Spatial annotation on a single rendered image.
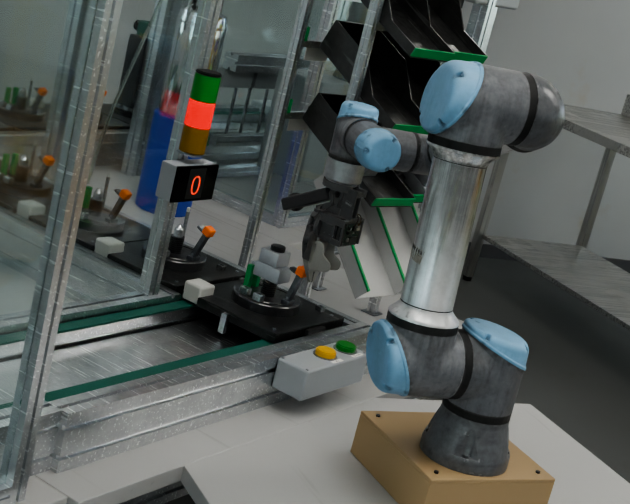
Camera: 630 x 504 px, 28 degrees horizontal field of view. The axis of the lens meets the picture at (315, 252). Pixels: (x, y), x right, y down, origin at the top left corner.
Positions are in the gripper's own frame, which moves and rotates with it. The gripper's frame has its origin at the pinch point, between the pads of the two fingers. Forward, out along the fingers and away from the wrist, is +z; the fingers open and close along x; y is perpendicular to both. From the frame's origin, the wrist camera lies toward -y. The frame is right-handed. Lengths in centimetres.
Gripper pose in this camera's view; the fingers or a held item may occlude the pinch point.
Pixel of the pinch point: (308, 274)
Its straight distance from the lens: 247.5
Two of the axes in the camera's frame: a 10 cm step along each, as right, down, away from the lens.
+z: -2.3, 9.4, 2.6
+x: 5.6, -0.9, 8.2
